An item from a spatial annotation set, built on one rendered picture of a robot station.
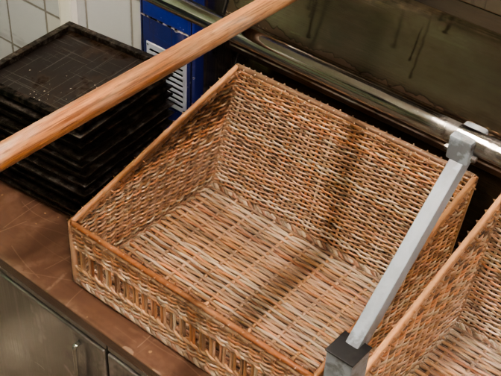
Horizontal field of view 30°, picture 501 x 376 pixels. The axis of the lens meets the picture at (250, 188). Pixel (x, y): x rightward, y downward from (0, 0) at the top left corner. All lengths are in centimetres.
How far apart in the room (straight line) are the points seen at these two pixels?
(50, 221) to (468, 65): 88
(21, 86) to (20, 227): 28
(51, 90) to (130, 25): 35
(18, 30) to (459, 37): 128
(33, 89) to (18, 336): 52
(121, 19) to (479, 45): 89
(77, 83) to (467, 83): 76
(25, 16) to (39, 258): 81
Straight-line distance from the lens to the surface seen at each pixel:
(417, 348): 163
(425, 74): 166
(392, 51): 169
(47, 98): 185
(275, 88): 185
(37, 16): 243
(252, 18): 134
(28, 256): 187
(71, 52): 199
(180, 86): 206
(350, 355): 119
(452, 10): 159
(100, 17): 223
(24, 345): 203
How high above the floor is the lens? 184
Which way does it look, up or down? 39 degrees down
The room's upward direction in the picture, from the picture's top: 3 degrees clockwise
